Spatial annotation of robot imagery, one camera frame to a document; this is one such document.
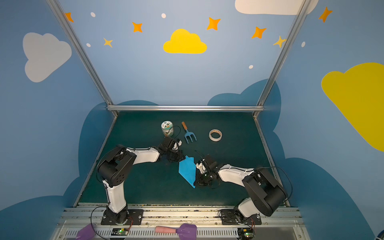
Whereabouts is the right green circuit board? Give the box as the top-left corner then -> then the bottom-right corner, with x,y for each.
238,228 -> 254,240

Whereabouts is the purple scoop left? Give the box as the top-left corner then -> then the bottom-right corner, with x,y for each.
75,224 -> 96,240

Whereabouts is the blue garden fork wooden handle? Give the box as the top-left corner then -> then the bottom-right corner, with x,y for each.
182,122 -> 197,144

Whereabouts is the aluminium back frame rail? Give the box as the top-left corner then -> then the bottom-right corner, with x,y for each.
107,105 -> 264,112

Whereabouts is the green circuit board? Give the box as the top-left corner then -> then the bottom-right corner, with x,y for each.
238,228 -> 254,240
111,228 -> 130,236

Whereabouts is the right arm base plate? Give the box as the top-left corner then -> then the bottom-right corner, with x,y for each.
218,209 -> 262,225

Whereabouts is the left side floor rail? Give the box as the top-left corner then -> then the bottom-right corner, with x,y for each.
73,117 -> 117,208

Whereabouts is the aluminium right corner post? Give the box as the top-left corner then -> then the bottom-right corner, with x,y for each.
253,0 -> 312,120

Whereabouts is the small patterned jar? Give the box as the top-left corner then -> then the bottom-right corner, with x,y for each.
161,121 -> 174,137

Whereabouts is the front aluminium rail base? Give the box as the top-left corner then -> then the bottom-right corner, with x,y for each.
51,204 -> 310,240

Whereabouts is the left green circuit board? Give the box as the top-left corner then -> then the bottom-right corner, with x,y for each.
111,228 -> 130,236

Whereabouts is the aluminium left corner post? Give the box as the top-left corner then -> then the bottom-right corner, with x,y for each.
47,0 -> 114,106

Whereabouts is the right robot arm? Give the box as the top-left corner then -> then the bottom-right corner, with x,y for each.
195,155 -> 289,222

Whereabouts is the cyan paper sheet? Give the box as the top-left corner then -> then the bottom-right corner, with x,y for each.
179,156 -> 196,188

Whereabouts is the right side floor rail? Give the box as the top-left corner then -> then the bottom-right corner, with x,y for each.
254,117 -> 294,207

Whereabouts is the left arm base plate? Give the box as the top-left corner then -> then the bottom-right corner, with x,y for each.
101,208 -> 144,226

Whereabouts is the floor rail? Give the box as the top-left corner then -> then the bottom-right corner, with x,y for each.
254,117 -> 294,207
73,117 -> 117,208

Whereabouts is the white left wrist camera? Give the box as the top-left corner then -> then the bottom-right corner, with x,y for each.
173,141 -> 182,151

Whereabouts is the aluminium corner post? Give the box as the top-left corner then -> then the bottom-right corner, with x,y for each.
47,0 -> 114,106
253,0 -> 312,120

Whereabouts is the white double-sided tape roll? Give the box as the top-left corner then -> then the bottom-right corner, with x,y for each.
209,129 -> 223,142

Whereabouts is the purple shovel pink handle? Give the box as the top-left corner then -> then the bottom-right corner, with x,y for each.
155,224 -> 197,240

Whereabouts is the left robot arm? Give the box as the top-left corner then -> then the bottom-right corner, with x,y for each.
97,137 -> 186,226

